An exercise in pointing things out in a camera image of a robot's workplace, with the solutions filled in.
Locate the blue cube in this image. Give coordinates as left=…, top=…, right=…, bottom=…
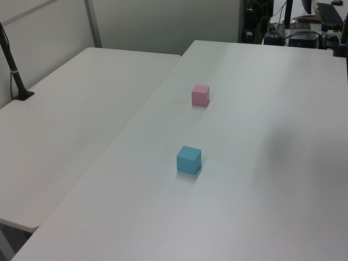
left=176, top=145, right=202, bottom=176

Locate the pink cube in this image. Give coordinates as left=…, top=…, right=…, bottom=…
left=191, top=84, right=210, bottom=107

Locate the black box with green light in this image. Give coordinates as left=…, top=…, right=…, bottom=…
left=264, top=23, right=286, bottom=46

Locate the flat black electronics box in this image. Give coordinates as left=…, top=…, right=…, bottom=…
left=287, top=32, right=320, bottom=49

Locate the brown desk pad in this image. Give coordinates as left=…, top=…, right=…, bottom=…
left=297, top=15, right=325, bottom=24

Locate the black clamp stand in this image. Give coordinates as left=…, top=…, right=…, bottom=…
left=333, top=16, right=348, bottom=58

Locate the grey partition corner post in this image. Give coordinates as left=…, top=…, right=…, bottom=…
left=83, top=0, right=103, bottom=48

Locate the black camera stand pole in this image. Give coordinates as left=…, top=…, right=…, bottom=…
left=0, top=21, right=35, bottom=102

